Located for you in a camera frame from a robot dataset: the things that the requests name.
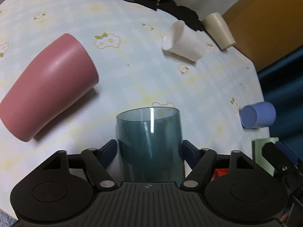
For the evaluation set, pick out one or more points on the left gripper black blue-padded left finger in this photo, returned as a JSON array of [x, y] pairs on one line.
[[97, 161]]

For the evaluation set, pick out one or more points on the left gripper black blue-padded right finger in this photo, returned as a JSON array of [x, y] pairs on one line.
[[201, 162]]

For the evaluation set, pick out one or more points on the teal transparent cup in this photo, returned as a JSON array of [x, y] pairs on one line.
[[150, 142]]

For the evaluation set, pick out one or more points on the blue-violet cup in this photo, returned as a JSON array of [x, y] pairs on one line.
[[258, 115]]

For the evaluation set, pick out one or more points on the pink cup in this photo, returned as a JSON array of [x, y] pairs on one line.
[[54, 80]]

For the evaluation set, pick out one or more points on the white paper cup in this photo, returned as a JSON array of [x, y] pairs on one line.
[[182, 40]]

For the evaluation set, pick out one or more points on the cream plastic cup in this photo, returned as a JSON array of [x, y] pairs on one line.
[[218, 29]]

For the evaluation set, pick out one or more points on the blue curtain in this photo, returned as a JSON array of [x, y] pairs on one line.
[[281, 84]]

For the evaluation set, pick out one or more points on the floral checked tablecloth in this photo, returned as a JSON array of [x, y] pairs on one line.
[[124, 42]]

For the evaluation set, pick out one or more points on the wooden panel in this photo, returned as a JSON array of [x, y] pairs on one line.
[[266, 30]]

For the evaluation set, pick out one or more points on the black cloth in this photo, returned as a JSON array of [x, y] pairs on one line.
[[182, 13]]

